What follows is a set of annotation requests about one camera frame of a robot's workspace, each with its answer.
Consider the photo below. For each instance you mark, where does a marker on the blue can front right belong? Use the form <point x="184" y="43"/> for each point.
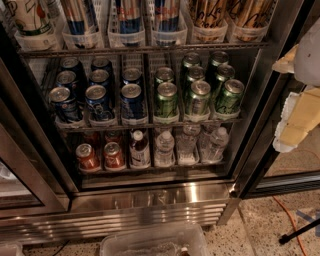
<point x="132" y="102"/>

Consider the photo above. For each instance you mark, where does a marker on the red bull can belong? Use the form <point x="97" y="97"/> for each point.
<point x="129" y="15"/>
<point x="166" y="15"/>
<point x="80" y="16"/>

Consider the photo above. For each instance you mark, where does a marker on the brown drink bottle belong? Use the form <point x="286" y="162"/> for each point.
<point x="139" y="150"/>

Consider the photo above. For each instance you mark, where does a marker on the black stand leg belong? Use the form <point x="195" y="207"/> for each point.
<point x="286" y="238"/>

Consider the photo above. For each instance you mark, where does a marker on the gold can right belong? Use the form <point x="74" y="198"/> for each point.
<point x="249" y="13"/>

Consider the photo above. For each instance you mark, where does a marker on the green can front middle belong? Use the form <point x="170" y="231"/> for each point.
<point x="197" y="98"/>

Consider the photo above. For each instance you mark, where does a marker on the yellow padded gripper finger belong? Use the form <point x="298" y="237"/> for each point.
<point x="286" y="63"/>
<point x="300" y="115"/>

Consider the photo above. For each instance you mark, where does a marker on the blue can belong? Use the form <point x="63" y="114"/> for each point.
<point x="98" y="103"/>
<point x="132" y="102"/>
<point x="65" y="105"/>

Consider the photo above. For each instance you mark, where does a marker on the water bottle middle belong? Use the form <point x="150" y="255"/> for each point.
<point x="186" y="144"/>

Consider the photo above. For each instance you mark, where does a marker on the gold can left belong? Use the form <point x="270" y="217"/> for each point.
<point x="207" y="14"/>

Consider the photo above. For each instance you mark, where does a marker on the clear plastic bin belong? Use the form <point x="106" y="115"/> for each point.
<point x="162" y="240"/>

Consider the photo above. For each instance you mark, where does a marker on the open fridge door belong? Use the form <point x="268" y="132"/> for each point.
<point x="263" y="172"/>

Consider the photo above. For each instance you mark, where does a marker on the white patterned tall can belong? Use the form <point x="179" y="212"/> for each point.
<point x="30" y="17"/>

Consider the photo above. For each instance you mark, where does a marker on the water bottle left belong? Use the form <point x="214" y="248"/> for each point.
<point x="164" y="149"/>

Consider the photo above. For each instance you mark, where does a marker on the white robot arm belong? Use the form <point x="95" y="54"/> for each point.
<point x="307" y="58"/>

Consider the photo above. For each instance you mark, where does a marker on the water bottle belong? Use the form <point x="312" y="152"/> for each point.
<point x="164" y="149"/>
<point x="186" y="144"/>
<point x="214" y="145"/>

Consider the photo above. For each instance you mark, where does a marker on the green can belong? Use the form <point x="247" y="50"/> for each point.
<point x="166" y="100"/>
<point x="229" y="98"/>
<point x="197" y="98"/>

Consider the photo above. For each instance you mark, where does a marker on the gold can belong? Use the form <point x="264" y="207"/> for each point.
<point x="207" y="14"/>
<point x="249" y="13"/>

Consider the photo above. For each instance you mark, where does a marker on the green can front right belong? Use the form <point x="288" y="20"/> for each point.
<point x="229" y="98"/>

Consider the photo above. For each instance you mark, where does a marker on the water bottle right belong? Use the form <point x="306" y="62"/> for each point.
<point x="214" y="145"/>

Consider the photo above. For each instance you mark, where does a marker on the green can front left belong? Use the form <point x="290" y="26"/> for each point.
<point x="166" y="100"/>

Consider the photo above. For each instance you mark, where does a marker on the blue can front left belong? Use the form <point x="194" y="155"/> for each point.
<point x="65" y="105"/>

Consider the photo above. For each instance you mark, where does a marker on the blue can front middle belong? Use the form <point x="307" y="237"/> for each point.
<point x="98" y="103"/>

